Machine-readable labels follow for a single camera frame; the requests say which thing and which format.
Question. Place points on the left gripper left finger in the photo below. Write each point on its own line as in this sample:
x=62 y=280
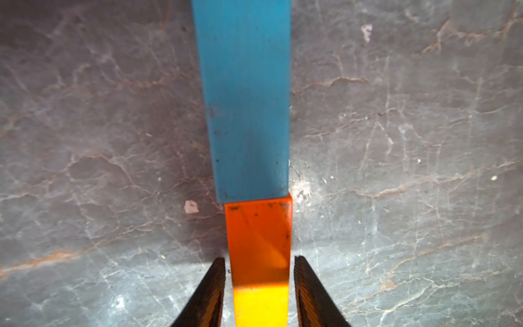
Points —
x=205 y=307

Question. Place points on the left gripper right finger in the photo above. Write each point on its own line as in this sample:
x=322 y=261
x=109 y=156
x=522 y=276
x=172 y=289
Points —
x=314 y=305

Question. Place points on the orange block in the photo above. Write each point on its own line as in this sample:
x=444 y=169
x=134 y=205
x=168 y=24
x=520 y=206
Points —
x=259 y=243

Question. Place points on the teal block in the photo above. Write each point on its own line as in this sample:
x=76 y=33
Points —
x=244 y=56

